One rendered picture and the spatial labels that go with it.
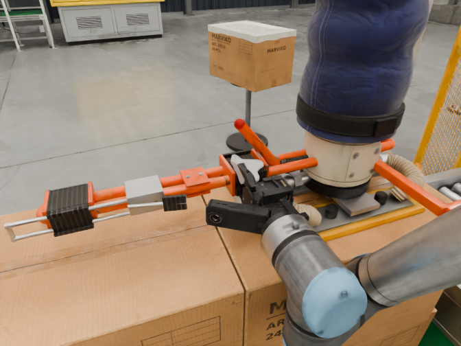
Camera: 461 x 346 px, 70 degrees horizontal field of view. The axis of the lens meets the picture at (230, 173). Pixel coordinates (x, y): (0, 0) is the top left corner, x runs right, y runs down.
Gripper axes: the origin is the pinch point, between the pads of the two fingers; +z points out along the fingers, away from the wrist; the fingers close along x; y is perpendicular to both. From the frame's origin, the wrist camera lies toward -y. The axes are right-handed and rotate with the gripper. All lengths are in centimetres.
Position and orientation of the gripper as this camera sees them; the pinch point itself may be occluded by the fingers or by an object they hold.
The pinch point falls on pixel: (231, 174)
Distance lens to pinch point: 71.7
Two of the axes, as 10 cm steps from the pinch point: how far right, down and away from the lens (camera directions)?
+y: 9.4, -1.8, 2.9
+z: -3.4, -5.2, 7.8
